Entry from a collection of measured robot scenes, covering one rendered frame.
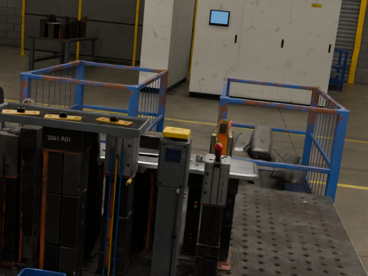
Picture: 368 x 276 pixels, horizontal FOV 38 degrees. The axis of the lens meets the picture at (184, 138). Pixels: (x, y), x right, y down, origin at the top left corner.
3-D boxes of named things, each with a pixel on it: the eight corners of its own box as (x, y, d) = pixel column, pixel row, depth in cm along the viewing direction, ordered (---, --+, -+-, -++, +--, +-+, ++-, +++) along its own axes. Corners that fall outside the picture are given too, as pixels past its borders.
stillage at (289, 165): (211, 183, 468) (223, 76, 447) (303, 194, 463) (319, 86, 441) (203, 237, 352) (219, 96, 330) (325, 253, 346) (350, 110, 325)
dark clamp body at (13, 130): (35, 252, 157) (40, 126, 149) (17, 272, 145) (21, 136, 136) (1, 247, 158) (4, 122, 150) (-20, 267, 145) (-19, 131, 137)
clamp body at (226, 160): (222, 274, 155) (236, 155, 147) (220, 293, 144) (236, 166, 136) (189, 269, 156) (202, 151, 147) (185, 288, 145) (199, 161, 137)
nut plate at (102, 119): (133, 123, 126) (133, 118, 126) (126, 126, 123) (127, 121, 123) (102, 118, 129) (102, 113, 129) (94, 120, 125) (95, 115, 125)
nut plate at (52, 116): (81, 118, 127) (81, 113, 127) (80, 121, 123) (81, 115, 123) (45, 115, 126) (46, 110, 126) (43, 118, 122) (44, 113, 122)
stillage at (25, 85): (73, 164, 486) (79, 59, 465) (159, 175, 477) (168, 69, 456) (16, 208, 370) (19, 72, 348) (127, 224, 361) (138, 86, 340)
